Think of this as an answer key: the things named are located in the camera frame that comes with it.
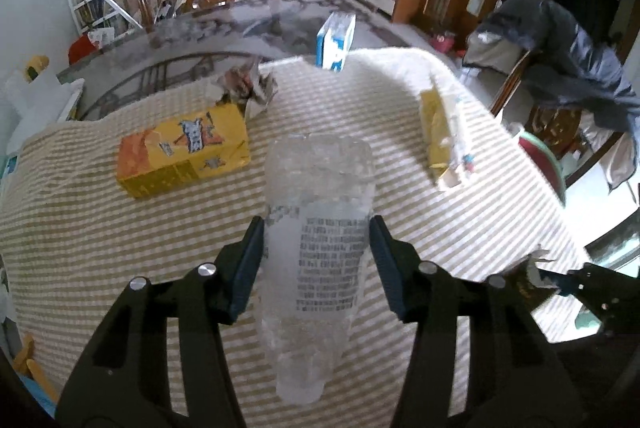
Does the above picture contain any round plastic bin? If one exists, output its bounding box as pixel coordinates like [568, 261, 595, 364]
[517, 129, 569, 210]

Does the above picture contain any blue grey jacket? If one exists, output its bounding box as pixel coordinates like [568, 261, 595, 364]
[470, 0, 640, 131]

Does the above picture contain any yellow toy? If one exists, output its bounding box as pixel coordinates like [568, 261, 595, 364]
[24, 54, 51, 82]

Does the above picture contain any flattened yellow white carton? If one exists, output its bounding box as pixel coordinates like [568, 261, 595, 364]
[419, 73, 477, 192]

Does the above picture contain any crumpled brown white wrapper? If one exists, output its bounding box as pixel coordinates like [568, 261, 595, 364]
[214, 61, 280, 120]

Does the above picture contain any grey patterned table cover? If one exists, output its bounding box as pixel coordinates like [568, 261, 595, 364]
[57, 0, 433, 121]

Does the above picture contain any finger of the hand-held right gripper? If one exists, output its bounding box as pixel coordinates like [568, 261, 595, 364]
[542, 261, 640, 340]

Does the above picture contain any yellow printed carton box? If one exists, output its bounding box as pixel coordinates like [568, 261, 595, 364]
[115, 102, 252, 200]

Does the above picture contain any beige striped tablecloth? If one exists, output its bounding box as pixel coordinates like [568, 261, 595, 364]
[0, 47, 591, 428]

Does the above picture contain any wooden chair under jacket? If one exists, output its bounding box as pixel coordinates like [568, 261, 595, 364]
[490, 50, 631, 191]

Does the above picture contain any red floor basin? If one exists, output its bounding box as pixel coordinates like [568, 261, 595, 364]
[429, 32, 457, 55]

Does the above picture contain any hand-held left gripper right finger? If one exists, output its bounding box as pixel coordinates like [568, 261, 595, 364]
[369, 214, 587, 428]

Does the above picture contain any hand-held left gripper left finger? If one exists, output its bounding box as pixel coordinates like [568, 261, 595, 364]
[55, 215, 267, 428]

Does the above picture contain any crushed clear plastic bottle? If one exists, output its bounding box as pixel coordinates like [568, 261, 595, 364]
[252, 133, 377, 405]

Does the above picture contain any blue white tissue pack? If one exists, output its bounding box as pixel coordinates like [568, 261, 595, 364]
[315, 11, 358, 72]

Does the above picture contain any white box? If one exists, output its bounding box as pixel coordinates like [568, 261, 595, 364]
[0, 68, 87, 124]

